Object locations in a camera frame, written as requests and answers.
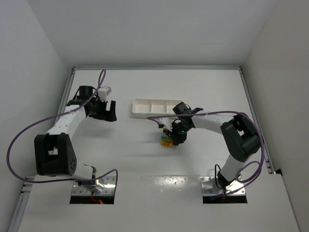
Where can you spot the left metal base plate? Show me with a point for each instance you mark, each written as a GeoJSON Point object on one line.
{"type": "Point", "coordinates": [104, 186]}

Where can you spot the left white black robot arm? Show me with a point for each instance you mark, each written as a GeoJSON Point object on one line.
{"type": "Point", "coordinates": [54, 152]}

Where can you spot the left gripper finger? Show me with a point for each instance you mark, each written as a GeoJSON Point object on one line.
{"type": "Point", "coordinates": [112, 112]}
{"type": "Point", "coordinates": [102, 114]}

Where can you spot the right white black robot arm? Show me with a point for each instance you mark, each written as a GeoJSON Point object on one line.
{"type": "Point", "coordinates": [240, 136]}

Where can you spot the green lego brick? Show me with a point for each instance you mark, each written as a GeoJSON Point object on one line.
{"type": "Point", "coordinates": [166, 138]}

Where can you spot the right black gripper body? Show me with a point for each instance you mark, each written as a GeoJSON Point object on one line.
{"type": "Point", "coordinates": [176, 137]}

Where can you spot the white three-compartment tray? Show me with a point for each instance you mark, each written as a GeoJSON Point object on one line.
{"type": "Point", "coordinates": [143, 108]}

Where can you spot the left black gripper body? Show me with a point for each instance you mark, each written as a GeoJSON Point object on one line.
{"type": "Point", "coordinates": [106, 113]}

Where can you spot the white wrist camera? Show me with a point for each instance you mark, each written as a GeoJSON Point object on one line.
{"type": "Point", "coordinates": [103, 93]}
{"type": "Point", "coordinates": [166, 123]}

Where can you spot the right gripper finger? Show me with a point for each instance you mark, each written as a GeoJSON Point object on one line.
{"type": "Point", "coordinates": [181, 139]}
{"type": "Point", "coordinates": [174, 137]}

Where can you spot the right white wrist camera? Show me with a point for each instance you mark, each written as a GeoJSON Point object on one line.
{"type": "Point", "coordinates": [166, 123]}

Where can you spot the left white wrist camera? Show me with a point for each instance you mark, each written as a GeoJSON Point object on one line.
{"type": "Point", "coordinates": [103, 93]}

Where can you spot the yellow lego plate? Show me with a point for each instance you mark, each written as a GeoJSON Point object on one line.
{"type": "Point", "coordinates": [166, 143]}

